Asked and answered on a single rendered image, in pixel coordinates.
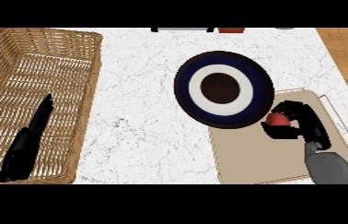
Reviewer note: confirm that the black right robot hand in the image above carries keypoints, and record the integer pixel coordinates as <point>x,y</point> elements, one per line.
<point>308,123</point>

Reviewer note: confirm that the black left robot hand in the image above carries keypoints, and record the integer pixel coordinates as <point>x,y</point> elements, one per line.
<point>25,144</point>

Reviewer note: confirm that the red bell pepper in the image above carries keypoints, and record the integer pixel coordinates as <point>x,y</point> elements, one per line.
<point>277,119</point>

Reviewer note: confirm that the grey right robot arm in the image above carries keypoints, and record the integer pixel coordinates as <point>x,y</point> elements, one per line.
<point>327,168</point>

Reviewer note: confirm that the beige tray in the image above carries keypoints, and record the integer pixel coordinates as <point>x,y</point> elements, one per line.
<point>258,154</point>

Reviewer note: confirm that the dark blue and white plate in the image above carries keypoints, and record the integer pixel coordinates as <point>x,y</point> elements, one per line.
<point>222,89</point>

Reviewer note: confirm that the wicker basket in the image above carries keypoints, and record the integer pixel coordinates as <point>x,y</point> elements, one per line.
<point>44,104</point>

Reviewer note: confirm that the red-brown object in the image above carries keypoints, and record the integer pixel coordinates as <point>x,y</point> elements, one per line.
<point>231,29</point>

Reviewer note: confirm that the grey and black appliance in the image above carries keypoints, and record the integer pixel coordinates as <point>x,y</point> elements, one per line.
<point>183,29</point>

